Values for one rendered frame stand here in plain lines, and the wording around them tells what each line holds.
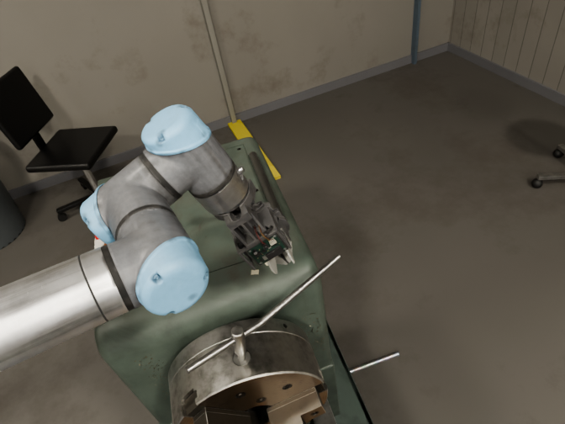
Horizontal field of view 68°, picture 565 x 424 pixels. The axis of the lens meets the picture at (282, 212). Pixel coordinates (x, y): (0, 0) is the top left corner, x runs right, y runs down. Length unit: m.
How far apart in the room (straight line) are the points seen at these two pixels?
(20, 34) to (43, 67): 0.24
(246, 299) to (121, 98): 2.93
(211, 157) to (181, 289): 0.19
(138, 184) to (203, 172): 0.08
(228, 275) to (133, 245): 0.47
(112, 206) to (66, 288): 0.13
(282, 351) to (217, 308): 0.16
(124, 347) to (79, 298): 0.49
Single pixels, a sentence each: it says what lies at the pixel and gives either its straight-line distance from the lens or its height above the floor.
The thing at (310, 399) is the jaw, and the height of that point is 1.12.
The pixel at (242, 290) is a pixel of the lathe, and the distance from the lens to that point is 0.89.
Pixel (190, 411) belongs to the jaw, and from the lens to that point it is 0.85.
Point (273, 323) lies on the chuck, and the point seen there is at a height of 1.21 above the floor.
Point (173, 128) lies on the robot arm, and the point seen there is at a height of 1.69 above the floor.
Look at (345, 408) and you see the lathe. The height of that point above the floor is 0.54.
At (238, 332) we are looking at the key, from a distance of 0.74.
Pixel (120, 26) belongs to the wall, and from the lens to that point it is 3.50.
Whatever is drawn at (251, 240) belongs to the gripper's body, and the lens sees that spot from 0.63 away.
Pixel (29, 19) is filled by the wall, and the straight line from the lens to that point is 3.49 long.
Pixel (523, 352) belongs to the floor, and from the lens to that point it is 2.33.
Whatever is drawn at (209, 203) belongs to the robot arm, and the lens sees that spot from 0.59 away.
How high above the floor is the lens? 1.94
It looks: 42 degrees down
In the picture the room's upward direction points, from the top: 11 degrees counter-clockwise
